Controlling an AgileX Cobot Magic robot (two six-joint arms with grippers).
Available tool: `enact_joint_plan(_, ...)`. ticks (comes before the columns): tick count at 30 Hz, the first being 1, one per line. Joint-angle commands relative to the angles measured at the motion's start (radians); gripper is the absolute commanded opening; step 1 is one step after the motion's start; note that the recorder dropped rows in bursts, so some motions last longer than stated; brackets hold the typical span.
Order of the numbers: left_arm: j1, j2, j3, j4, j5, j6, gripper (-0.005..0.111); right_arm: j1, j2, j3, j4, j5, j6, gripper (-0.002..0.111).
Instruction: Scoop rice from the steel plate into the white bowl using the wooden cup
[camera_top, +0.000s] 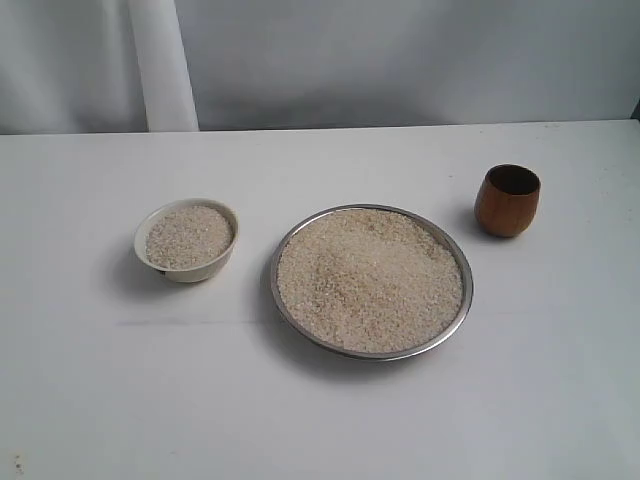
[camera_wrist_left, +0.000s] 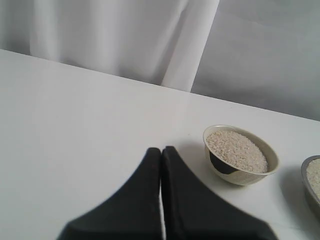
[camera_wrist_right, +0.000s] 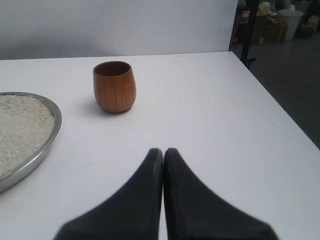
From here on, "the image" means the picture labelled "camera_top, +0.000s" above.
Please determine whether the rice in white bowl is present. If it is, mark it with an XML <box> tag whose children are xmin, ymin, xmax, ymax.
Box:
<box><xmin>146</xmin><ymin>205</ymin><xmax>233</xmax><ymax>270</ymax></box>

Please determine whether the round steel tray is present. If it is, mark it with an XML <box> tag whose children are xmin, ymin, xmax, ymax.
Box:
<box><xmin>270</xmin><ymin>202</ymin><xmax>475</xmax><ymax>362</ymax></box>

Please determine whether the white backdrop curtain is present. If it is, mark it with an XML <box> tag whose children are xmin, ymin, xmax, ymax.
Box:
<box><xmin>1</xmin><ymin>1</ymin><xmax>639</xmax><ymax>134</ymax></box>

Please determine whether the brown wooden cup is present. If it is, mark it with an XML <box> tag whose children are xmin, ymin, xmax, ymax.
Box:
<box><xmin>474</xmin><ymin>164</ymin><xmax>541</xmax><ymax>238</ymax></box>

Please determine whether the white ceramic bowl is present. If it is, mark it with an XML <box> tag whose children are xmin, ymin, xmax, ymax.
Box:
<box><xmin>133</xmin><ymin>198</ymin><xmax>238</xmax><ymax>283</ymax></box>

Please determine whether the rice in steel tray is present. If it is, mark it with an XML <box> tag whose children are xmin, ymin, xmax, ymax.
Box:
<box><xmin>276</xmin><ymin>207</ymin><xmax>464</xmax><ymax>353</ymax></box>

